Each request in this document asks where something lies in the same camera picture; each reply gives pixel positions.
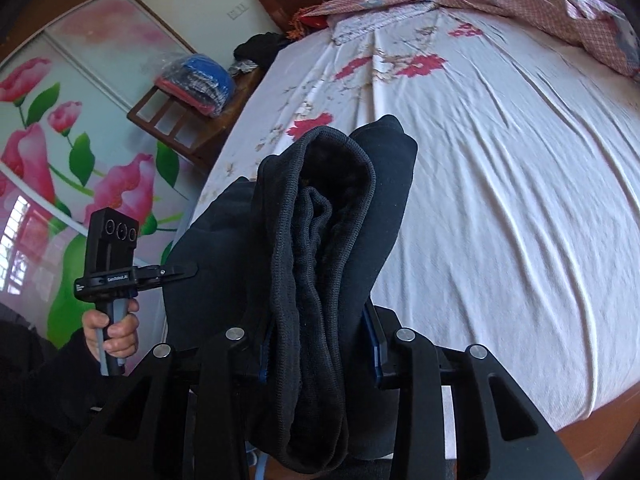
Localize dark navy sport pants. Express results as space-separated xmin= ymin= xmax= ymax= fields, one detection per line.
xmin=164 ymin=115 xmax=418 ymax=474

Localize left hand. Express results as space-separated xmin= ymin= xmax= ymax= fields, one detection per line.
xmin=82 ymin=299 xmax=139 ymax=361

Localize wooden chair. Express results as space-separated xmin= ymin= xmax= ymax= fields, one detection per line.
xmin=127 ymin=68 xmax=264 ymax=171

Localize bed with floral sheet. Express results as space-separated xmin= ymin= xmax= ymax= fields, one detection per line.
xmin=198 ymin=1 xmax=639 ymax=438

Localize plastic bag with clothes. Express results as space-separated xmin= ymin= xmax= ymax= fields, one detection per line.
xmin=154 ymin=54 xmax=235 ymax=117

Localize floral wardrobe sliding door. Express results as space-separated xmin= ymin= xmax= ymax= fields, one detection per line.
xmin=1 ymin=0 xmax=198 ymax=346

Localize black clothes pile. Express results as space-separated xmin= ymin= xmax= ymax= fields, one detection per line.
xmin=233 ymin=32 xmax=292 ymax=72

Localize red pillow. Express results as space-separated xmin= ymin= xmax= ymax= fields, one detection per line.
xmin=299 ymin=16 xmax=328 ymax=30

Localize red patterned quilt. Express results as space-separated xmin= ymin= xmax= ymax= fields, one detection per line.
xmin=292 ymin=0 xmax=639 ymax=80

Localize wall power socket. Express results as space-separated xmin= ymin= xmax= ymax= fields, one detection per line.
xmin=227 ymin=3 xmax=248 ymax=21

